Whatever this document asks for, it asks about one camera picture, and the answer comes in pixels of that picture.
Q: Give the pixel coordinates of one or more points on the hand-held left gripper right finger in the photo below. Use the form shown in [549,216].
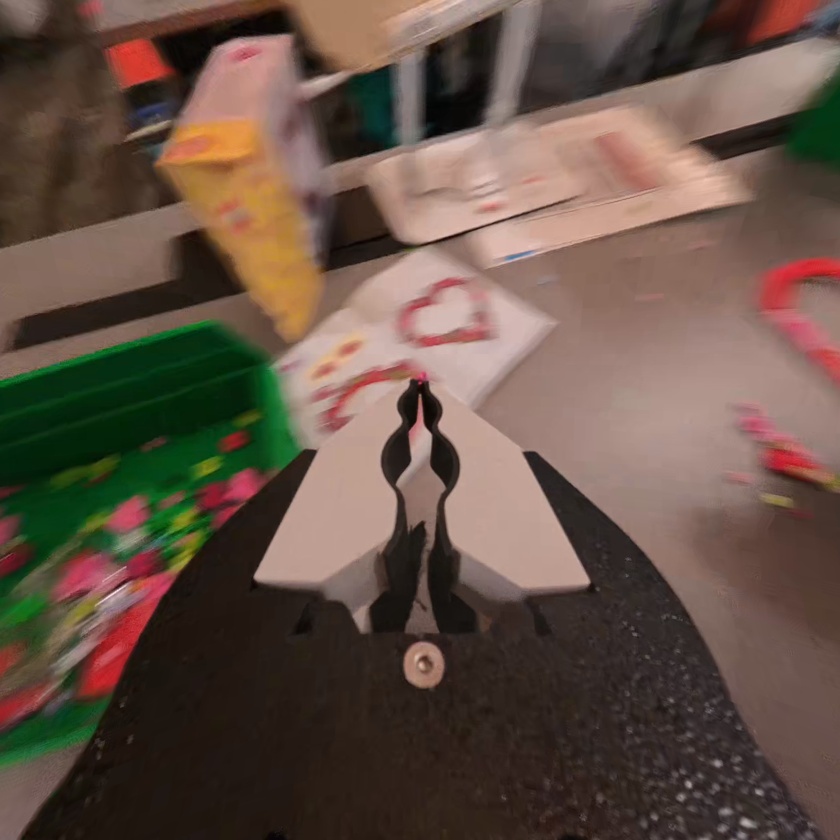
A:
[505,518]

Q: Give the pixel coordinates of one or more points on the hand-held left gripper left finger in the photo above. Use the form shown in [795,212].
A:
[341,512]

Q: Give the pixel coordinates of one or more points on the green bin with lego pieces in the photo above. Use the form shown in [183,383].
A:
[131,394]

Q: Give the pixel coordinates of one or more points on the red lego heart frame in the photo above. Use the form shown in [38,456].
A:
[794,308]

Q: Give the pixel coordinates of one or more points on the pile of pink lime lego pieces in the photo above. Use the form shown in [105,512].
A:
[787,453]

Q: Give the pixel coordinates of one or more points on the yellow lego box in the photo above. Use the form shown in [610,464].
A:
[256,197]

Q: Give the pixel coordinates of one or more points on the white instruction booklet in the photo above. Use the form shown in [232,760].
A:
[459,328]

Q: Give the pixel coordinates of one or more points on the clear plastic bag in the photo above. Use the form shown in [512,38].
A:
[446,190]

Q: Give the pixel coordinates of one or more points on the printed sheets in clear bag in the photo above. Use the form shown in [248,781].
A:
[630,190]

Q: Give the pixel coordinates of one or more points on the green plastic bin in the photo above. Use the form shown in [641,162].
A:
[817,124]

